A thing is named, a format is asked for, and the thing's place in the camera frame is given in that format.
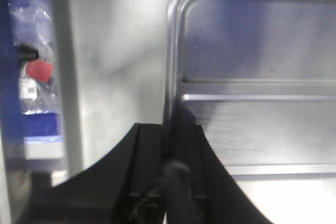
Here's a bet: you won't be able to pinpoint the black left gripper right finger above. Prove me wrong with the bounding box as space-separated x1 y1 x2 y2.
170 124 270 223

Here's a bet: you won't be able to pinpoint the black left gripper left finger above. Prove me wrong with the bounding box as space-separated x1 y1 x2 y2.
19 123 165 223

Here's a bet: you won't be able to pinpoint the small silver metal tray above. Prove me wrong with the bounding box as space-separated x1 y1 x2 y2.
163 0 335 177

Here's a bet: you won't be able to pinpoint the bagged parts with red label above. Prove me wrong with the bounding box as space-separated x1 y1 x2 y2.
8 0 60 115

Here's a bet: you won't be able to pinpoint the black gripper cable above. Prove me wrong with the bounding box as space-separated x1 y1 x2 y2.
131 158 205 224

